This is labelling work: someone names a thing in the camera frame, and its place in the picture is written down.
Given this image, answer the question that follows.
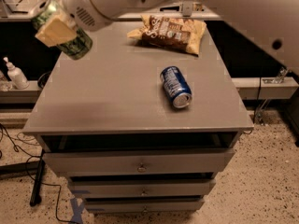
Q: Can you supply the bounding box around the blue soda can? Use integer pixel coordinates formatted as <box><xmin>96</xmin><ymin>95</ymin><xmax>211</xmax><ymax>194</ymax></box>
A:
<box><xmin>160</xmin><ymin>66</ymin><xmax>192</xmax><ymax>108</ymax></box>

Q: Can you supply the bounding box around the grey bottom drawer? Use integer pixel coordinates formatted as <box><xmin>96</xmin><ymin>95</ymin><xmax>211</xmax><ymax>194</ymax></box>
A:
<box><xmin>85</xmin><ymin>198</ymin><xmax>204</xmax><ymax>213</ymax></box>

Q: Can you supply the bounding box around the blue floor tape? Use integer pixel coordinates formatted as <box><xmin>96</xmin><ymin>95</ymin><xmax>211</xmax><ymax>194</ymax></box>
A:
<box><xmin>70</xmin><ymin>198</ymin><xmax>84</xmax><ymax>224</ymax></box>

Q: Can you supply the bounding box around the grey drawer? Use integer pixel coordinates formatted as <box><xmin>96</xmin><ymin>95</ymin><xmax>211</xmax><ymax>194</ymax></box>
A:
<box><xmin>68</xmin><ymin>179</ymin><xmax>216</xmax><ymax>198</ymax></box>
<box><xmin>85</xmin><ymin>198</ymin><xmax>204</xmax><ymax>213</ymax></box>
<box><xmin>43</xmin><ymin>148</ymin><xmax>235</xmax><ymax>176</ymax></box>

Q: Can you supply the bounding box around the grey top drawer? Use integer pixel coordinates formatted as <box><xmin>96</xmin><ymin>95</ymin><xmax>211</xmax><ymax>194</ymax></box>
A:
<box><xmin>43</xmin><ymin>148</ymin><xmax>235</xmax><ymax>176</ymax></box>

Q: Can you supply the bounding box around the grey middle drawer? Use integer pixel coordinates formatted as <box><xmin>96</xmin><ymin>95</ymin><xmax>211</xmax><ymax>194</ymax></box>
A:
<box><xmin>68</xmin><ymin>179</ymin><xmax>216</xmax><ymax>198</ymax></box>

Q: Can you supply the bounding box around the brown yellow chip bag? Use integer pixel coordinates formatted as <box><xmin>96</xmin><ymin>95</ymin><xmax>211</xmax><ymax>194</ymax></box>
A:
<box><xmin>127</xmin><ymin>15</ymin><xmax>206</xmax><ymax>55</ymax></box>

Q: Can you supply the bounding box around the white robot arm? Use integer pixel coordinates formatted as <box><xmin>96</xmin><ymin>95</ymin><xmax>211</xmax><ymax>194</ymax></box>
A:
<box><xmin>62</xmin><ymin>0</ymin><xmax>299</xmax><ymax>74</ymax></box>

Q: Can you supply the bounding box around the green soda can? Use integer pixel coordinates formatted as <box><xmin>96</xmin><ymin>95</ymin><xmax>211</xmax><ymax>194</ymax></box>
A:
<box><xmin>29</xmin><ymin>0</ymin><xmax>93</xmax><ymax>60</ymax></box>

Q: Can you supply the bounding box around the white pump bottle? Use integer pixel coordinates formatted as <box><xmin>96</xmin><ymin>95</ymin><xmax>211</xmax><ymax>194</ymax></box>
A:
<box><xmin>3</xmin><ymin>57</ymin><xmax>29</xmax><ymax>90</ymax></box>

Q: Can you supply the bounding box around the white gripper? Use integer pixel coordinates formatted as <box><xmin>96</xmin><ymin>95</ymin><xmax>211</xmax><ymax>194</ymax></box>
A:
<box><xmin>34</xmin><ymin>0</ymin><xmax>112</xmax><ymax>47</ymax></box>

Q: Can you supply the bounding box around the grey drawer cabinet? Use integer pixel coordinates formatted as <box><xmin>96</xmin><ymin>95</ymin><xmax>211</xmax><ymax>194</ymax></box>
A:
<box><xmin>24</xmin><ymin>22</ymin><xmax>253</xmax><ymax>204</ymax></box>

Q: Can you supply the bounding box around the black stand leg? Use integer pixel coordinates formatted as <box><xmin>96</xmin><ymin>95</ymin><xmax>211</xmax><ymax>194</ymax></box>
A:
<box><xmin>30</xmin><ymin>150</ymin><xmax>45</xmax><ymax>207</ymax></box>

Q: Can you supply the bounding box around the black floor cable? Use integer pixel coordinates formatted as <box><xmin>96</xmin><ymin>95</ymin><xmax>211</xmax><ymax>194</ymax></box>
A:
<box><xmin>0</xmin><ymin>123</ymin><xmax>78</xmax><ymax>224</ymax></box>

